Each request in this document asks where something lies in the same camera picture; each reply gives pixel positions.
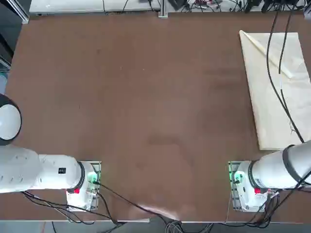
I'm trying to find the beige tablecloth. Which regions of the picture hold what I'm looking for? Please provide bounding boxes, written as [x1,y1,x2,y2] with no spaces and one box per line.
[239,30,311,151]

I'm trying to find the white panel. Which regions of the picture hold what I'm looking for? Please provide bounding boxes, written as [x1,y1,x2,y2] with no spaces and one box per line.
[29,0,161,13]

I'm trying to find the dark cabinet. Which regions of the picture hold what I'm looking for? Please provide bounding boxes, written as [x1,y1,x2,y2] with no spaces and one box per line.
[0,0,15,71]

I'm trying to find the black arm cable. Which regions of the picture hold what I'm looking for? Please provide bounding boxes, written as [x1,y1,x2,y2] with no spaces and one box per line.
[278,13,292,92]
[266,11,306,143]

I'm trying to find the aluminium profile post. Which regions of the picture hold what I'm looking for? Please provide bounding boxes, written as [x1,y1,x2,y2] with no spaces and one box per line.
[158,0,169,18]

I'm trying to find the thin grey wire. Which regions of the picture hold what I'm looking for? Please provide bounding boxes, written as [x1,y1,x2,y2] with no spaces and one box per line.
[225,191,231,223]

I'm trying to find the black base cable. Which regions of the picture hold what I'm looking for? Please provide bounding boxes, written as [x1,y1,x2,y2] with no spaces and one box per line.
[242,179,311,229]
[22,191,117,224]

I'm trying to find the long black power cable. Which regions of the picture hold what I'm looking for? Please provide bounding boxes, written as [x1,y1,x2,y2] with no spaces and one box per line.
[93,181,181,221]

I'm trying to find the aluminium frame bar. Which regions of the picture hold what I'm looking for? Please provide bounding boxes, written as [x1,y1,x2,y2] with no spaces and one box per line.
[6,0,30,24]

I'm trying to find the grey cable bundle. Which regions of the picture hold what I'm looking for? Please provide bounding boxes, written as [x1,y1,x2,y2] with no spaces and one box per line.
[165,219,214,233]

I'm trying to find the aluminium edge rail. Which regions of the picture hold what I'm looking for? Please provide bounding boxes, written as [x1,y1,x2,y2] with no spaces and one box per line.
[117,218,150,223]

